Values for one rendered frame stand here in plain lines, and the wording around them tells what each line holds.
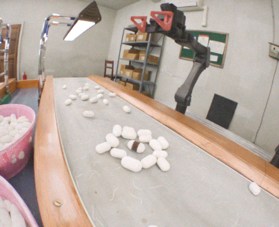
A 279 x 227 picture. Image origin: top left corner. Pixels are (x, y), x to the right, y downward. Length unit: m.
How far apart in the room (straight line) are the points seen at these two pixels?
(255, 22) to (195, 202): 2.51
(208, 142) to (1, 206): 0.45
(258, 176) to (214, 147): 0.15
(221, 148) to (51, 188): 0.36
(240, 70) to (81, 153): 2.23
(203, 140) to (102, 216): 0.30
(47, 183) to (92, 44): 4.82
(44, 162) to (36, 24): 4.68
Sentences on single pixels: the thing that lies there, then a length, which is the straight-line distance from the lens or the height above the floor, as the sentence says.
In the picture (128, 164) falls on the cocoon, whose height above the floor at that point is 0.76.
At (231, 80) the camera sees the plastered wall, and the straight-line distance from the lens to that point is 2.25.
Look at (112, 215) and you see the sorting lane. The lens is 0.18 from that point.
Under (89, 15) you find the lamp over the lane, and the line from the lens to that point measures 0.45.
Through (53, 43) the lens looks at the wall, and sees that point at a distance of 4.66.
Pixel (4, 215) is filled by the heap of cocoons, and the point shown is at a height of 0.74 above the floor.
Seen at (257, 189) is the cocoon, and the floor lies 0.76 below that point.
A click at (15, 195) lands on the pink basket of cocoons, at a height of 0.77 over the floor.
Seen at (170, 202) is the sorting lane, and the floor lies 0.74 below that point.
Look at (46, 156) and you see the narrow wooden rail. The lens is 0.23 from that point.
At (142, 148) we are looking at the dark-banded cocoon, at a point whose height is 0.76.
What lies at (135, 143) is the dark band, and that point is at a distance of 0.26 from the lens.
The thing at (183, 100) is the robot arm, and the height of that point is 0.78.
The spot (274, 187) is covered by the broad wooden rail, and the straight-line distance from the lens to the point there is 0.39.
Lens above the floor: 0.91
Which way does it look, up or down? 22 degrees down
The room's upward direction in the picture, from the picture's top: 11 degrees clockwise
